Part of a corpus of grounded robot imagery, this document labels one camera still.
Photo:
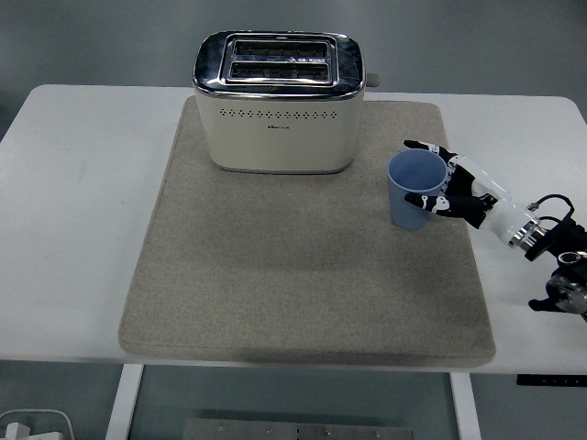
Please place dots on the cream chrome toaster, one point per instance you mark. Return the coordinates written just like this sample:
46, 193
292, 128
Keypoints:
280, 114

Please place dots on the white table leg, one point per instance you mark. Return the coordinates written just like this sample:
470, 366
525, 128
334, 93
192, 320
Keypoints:
124, 401
465, 405

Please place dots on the white tray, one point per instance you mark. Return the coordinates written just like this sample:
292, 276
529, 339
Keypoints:
36, 424

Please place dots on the white power plug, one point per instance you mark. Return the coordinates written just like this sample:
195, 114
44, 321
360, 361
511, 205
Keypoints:
18, 431

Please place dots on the black table control panel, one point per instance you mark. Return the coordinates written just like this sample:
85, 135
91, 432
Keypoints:
551, 379

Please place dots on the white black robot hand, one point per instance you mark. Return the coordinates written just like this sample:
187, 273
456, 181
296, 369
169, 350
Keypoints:
477, 197

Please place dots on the beige fabric mat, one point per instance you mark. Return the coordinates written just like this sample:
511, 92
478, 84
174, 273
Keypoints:
293, 266

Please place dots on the blue ribbed water cup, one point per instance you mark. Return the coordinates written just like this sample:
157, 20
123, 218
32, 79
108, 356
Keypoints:
415, 192

